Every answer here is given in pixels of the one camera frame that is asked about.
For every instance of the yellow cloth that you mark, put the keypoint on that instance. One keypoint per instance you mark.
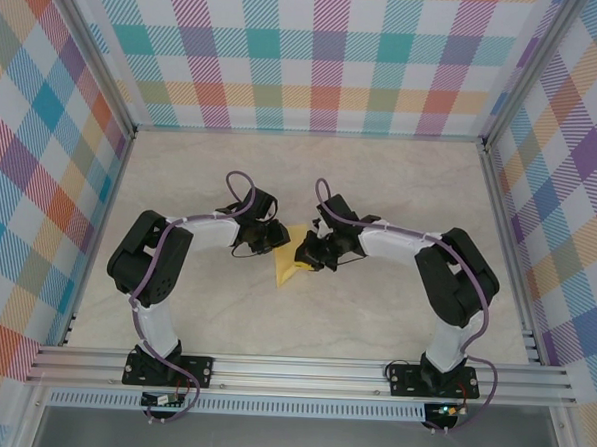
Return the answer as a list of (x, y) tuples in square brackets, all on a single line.
[(285, 268)]

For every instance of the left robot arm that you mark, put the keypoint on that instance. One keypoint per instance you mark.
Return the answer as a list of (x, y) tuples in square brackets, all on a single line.
[(146, 260)]

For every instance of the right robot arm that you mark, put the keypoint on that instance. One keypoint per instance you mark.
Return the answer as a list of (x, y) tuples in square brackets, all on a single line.
[(455, 287)]

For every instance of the grey metal panel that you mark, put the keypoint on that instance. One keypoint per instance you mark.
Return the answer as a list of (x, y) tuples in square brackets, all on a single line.
[(292, 441)]

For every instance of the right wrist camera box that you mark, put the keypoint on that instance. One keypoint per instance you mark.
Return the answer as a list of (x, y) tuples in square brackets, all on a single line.
[(321, 228)]

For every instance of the aluminium frame crossbar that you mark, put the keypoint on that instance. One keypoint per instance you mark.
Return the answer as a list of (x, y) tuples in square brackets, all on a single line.
[(308, 133)]

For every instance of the long aluminium base rail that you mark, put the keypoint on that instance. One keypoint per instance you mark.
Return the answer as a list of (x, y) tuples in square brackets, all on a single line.
[(295, 376)]

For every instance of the aluminium table side rail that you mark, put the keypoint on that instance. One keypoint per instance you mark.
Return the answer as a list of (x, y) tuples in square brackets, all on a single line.
[(108, 208), (507, 244)]

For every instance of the aluminium frame post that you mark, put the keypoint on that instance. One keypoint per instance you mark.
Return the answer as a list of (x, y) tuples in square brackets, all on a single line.
[(94, 57), (532, 70)]

